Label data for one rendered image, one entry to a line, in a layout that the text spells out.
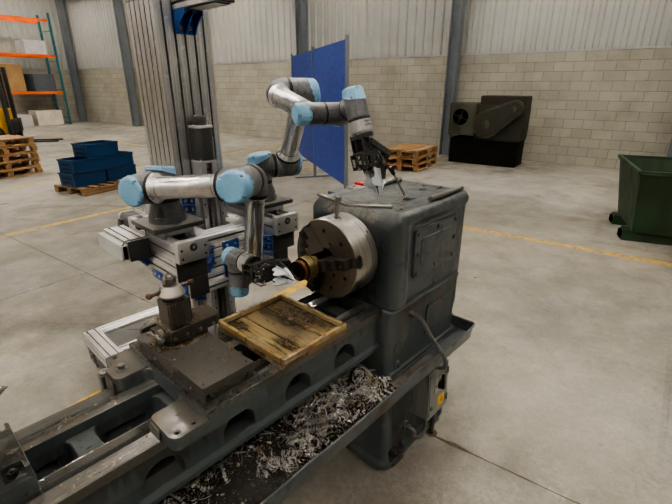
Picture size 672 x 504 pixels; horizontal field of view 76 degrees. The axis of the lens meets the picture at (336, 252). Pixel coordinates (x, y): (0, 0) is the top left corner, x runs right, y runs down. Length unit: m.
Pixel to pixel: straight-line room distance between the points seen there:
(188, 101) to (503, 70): 10.16
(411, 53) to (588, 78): 4.31
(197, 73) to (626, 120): 10.09
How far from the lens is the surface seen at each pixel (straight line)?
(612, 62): 11.36
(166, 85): 2.07
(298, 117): 1.51
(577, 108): 11.41
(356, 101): 1.48
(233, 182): 1.52
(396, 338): 1.83
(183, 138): 2.11
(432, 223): 1.81
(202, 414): 1.24
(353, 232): 1.56
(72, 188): 8.39
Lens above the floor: 1.69
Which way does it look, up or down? 21 degrees down
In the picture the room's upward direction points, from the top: straight up
